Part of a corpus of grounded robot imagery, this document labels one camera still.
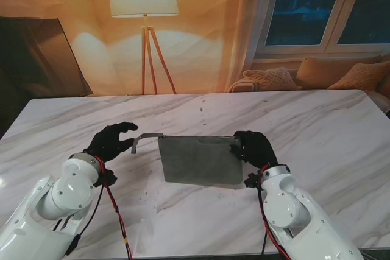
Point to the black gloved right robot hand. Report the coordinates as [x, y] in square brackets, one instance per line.
[256, 148]

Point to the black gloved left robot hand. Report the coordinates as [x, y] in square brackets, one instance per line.
[109, 144]

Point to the grey suede zipper pouch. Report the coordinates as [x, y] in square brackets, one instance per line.
[201, 159]

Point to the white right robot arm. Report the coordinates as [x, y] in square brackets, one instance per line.
[298, 214]

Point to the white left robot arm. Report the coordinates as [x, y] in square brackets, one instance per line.
[45, 211]

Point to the cream knitted cushion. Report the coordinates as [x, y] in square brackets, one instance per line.
[271, 78]

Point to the beige sofa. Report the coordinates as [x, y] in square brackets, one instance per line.
[304, 65]

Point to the plain orange cushion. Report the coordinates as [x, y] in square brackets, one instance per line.
[323, 72]

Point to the dark flat television screen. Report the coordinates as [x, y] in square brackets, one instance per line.
[36, 59]

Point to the sheer beige curtain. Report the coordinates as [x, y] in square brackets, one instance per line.
[243, 28]

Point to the orange knitted cushion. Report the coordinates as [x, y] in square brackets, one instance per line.
[362, 75]

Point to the white framed window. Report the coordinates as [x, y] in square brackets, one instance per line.
[326, 7]

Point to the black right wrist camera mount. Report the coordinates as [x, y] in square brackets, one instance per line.
[251, 180]

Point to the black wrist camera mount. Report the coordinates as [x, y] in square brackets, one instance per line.
[251, 180]
[106, 178]

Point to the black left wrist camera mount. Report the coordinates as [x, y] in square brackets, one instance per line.
[106, 178]

